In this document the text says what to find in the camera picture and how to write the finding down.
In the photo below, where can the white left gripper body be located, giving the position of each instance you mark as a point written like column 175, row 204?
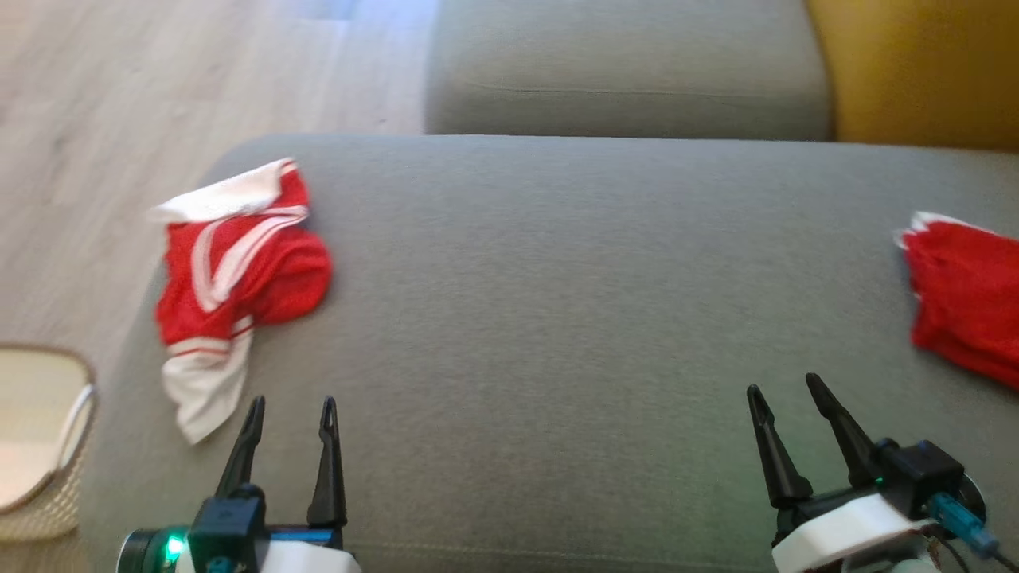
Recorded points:
column 310, row 557

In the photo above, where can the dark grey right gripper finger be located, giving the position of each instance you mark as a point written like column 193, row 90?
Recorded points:
column 776, row 454
column 844, row 438

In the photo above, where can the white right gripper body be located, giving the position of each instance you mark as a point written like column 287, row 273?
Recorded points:
column 844, row 533

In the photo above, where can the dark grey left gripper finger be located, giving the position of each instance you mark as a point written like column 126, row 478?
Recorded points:
column 328, row 477
column 243, row 446

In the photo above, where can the red white striped garment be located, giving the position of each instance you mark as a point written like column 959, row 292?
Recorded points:
column 263, row 270

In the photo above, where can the red jersey with number print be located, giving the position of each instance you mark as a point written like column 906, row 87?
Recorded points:
column 963, row 302

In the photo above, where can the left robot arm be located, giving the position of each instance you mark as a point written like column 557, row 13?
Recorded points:
column 143, row 557

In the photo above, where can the beige woven laundry basket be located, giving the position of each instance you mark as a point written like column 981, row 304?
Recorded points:
column 32, row 414

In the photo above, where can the grey fabric sofa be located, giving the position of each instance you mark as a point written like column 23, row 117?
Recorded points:
column 557, row 318

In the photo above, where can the large yellow sofa backrest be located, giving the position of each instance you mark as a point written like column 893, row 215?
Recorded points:
column 915, row 72

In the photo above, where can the grey sofa seat cushion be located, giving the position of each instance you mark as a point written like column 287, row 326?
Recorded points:
column 621, row 64

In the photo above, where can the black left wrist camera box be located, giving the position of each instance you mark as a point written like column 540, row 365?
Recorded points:
column 227, row 525

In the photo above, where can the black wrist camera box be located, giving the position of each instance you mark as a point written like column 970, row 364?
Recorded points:
column 919, row 469
column 227, row 525

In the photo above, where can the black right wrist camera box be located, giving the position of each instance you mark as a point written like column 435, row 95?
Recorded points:
column 919, row 469

